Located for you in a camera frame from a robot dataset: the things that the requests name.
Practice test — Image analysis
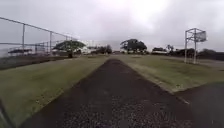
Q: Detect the dark low wall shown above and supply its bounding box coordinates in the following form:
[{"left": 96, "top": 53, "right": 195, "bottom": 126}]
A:
[{"left": 0, "top": 54, "right": 69, "bottom": 71}]

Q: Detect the dark hedge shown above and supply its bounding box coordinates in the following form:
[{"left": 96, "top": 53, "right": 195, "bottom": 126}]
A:
[{"left": 166, "top": 48, "right": 224, "bottom": 62}]

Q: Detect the dark asphalt path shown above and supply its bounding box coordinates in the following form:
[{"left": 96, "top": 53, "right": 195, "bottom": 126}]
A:
[{"left": 18, "top": 58, "right": 198, "bottom": 128}]

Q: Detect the low building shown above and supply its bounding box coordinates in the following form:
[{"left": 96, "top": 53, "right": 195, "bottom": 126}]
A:
[
  {"left": 7, "top": 48, "right": 34, "bottom": 57},
  {"left": 151, "top": 46, "right": 169, "bottom": 56}
]

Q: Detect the dark clump of trees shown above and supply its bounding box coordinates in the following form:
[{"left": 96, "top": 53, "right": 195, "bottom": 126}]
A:
[{"left": 89, "top": 44, "right": 113, "bottom": 55}]

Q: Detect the umbrella shaped tree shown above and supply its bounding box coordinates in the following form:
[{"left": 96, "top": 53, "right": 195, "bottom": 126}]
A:
[{"left": 52, "top": 39, "right": 87, "bottom": 59}]

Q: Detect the wide dark tree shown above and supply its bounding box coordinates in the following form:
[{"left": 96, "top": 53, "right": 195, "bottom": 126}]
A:
[{"left": 119, "top": 38, "right": 148, "bottom": 55}]

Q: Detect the white basketball hoop frame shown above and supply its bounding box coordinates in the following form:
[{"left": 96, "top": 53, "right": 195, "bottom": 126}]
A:
[{"left": 183, "top": 27, "right": 208, "bottom": 65}]

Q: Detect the tall wire mesh fence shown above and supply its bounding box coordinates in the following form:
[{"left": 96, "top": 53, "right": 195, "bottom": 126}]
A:
[{"left": 0, "top": 16, "right": 81, "bottom": 58}]

